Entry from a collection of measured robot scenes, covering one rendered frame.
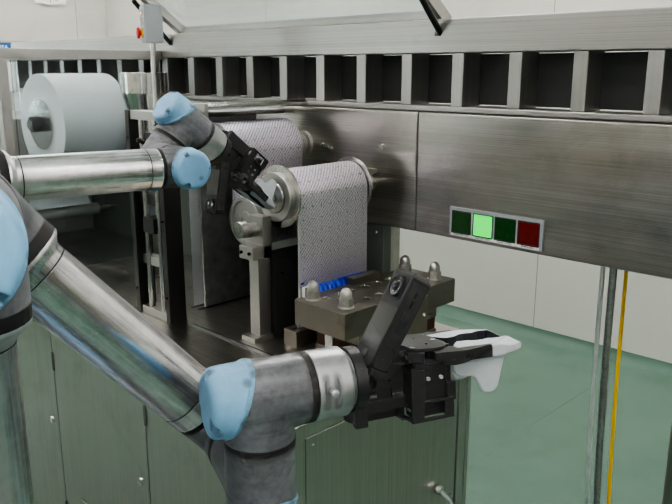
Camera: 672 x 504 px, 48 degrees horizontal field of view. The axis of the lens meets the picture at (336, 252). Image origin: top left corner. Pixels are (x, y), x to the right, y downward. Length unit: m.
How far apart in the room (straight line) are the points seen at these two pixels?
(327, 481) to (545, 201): 0.76
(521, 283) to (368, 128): 2.71
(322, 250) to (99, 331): 1.04
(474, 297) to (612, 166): 3.21
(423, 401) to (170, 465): 1.15
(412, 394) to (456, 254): 3.97
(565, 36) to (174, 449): 1.26
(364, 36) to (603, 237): 0.80
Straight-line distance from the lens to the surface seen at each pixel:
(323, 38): 2.09
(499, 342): 0.86
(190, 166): 1.39
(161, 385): 0.86
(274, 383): 0.75
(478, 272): 4.70
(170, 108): 1.52
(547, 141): 1.68
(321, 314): 1.66
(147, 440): 1.95
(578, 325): 4.43
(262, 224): 1.76
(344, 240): 1.85
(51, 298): 0.81
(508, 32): 1.73
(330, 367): 0.78
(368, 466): 1.72
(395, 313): 0.81
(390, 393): 0.83
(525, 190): 1.71
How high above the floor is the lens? 1.54
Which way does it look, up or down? 14 degrees down
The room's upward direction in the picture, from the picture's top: straight up
